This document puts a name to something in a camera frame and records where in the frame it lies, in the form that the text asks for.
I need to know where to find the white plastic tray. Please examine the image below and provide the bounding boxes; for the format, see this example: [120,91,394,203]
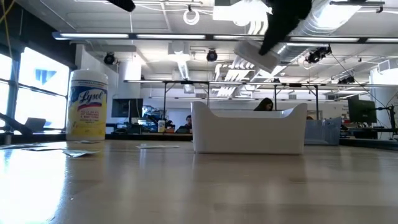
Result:
[191,101,308,156]

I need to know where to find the green white bandage strip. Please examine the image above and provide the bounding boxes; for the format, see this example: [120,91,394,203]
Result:
[63,149,100,158]
[136,143,180,150]

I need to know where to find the white ceiling light fixture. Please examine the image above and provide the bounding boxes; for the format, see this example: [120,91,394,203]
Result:
[213,0,274,27]

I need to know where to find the long ceiling light strip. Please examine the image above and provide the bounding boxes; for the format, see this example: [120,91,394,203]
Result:
[52,30,398,44]

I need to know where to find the person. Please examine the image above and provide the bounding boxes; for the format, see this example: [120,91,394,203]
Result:
[253,97,275,112]
[175,114,193,134]

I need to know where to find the black computer monitor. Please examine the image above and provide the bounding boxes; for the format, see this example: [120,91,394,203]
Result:
[111,98,144,118]
[347,95,378,124]

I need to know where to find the yellow Lysol wipes canister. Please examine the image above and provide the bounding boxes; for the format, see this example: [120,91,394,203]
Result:
[65,68,109,141]

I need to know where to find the grey translucent plastic bin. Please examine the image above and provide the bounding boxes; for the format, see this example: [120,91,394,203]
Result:
[304,116,342,146]

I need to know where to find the grey laptop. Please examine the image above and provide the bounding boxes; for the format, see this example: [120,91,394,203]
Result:
[24,117,47,133]

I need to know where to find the silver ventilation duct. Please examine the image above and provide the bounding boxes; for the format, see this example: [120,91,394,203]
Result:
[275,0,364,65]

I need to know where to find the white coiled cable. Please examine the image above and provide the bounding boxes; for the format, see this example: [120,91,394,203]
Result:
[182,8,200,26]

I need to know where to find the black metal stand frame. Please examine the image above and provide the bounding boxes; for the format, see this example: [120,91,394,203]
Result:
[272,82,320,119]
[162,80,211,121]

